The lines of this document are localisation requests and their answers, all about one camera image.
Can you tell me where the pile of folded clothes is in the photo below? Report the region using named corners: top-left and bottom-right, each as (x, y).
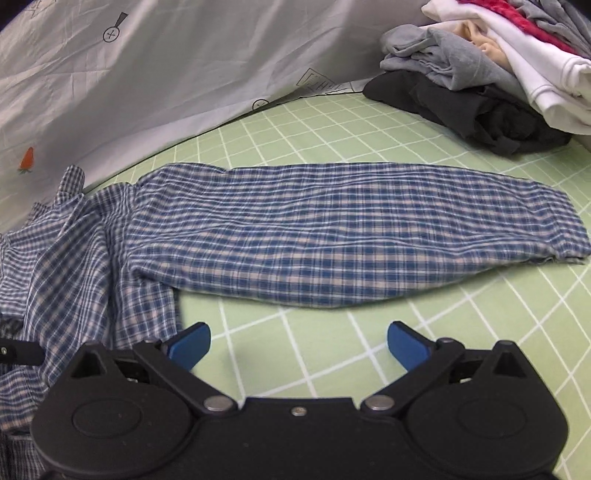
top-left (422, 0), bottom-right (591, 134)

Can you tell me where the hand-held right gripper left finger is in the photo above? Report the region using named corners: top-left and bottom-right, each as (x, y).
top-left (69, 322), bottom-right (239, 416)

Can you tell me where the red garment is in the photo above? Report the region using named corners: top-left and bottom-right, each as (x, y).
top-left (457, 0), bottom-right (578, 51)

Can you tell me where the white printed quilt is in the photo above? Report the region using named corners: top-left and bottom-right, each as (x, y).
top-left (0, 0), bottom-right (444, 232)

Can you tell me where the beige garment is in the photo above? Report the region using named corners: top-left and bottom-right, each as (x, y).
top-left (452, 18), bottom-right (504, 58)

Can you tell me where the black garment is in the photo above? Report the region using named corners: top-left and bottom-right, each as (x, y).
top-left (362, 74), bottom-right (573, 157)

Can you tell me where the blue plaid button shirt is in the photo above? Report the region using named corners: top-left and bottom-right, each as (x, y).
top-left (0, 162), bottom-right (591, 480)

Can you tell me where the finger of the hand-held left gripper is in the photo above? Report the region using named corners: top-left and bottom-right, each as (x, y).
top-left (0, 338), bottom-right (46, 368)

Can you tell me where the light grey garment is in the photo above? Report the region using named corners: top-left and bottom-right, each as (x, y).
top-left (379, 23), bottom-right (532, 100)

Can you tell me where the dark grey garment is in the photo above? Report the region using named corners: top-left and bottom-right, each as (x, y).
top-left (508, 0), bottom-right (591, 58)

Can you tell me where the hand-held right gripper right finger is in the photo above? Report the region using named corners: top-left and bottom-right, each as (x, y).
top-left (361, 321), bottom-right (534, 415)

